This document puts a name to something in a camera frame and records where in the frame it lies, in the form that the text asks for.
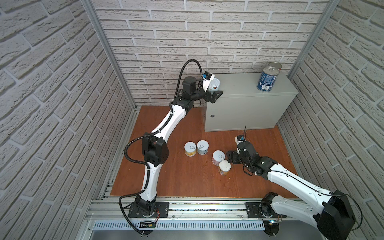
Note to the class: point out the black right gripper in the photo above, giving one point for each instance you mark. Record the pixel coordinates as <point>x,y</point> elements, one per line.
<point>234,156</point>

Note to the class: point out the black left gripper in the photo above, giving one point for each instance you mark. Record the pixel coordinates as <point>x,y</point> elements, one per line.
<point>210,99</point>

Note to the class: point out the yellow label can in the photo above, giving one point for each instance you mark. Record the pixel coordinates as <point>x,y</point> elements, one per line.
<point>190,149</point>

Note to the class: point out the blue Progresso soup can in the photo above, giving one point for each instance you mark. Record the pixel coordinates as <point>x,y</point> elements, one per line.
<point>267,79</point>

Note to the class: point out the red label soup can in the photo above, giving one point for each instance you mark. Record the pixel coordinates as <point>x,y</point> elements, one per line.
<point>275,65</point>

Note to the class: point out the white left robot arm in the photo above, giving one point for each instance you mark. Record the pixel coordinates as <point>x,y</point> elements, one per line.
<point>155,149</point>

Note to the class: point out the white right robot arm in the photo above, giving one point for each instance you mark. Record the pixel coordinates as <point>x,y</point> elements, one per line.
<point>329,212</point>

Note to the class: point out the orange can white lid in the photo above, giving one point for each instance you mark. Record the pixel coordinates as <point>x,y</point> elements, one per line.
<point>224,167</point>

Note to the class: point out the pink label can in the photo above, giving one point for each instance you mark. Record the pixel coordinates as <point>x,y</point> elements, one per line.
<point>217,157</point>

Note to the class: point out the grey metal cabinet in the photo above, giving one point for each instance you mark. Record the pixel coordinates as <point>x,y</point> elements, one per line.
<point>244,106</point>

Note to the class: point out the white grey label can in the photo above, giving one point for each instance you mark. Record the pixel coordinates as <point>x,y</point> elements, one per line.
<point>202,147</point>

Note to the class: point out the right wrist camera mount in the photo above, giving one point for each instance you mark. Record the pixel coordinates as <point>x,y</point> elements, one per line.
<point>246,147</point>

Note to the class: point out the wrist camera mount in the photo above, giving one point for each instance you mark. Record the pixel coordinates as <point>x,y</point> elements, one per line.
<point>191,84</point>
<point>246,147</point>

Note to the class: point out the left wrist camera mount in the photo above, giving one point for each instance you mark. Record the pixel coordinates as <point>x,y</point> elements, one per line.
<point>191,84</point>

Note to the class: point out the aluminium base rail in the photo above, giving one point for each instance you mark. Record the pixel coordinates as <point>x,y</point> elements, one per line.
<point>200,214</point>

